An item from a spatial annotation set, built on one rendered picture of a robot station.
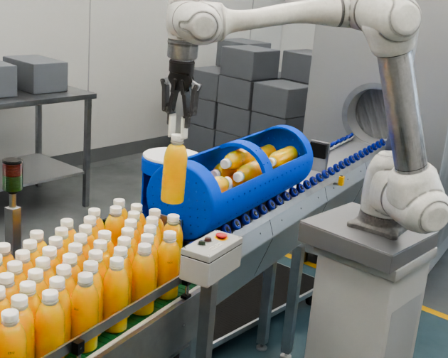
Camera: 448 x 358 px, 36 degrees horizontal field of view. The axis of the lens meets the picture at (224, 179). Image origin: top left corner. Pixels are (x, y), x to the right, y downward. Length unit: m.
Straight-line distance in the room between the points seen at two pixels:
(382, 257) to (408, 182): 0.27
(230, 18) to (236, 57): 4.41
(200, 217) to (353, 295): 0.59
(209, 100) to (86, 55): 1.20
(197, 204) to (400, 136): 0.73
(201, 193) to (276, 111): 3.73
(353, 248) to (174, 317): 0.63
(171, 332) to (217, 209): 0.48
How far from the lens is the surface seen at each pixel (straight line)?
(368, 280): 2.41
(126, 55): 6.69
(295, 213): 3.11
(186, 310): 2.22
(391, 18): 1.99
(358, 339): 2.51
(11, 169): 2.28
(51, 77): 5.25
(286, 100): 5.99
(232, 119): 6.40
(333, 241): 2.38
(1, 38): 5.87
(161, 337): 2.14
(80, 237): 2.07
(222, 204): 2.43
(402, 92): 2.11
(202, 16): 1.82
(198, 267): 2.04
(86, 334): 1.86
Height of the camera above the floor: 1.91
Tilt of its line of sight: 17 degrees down
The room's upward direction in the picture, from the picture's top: 5 degrees clockwise
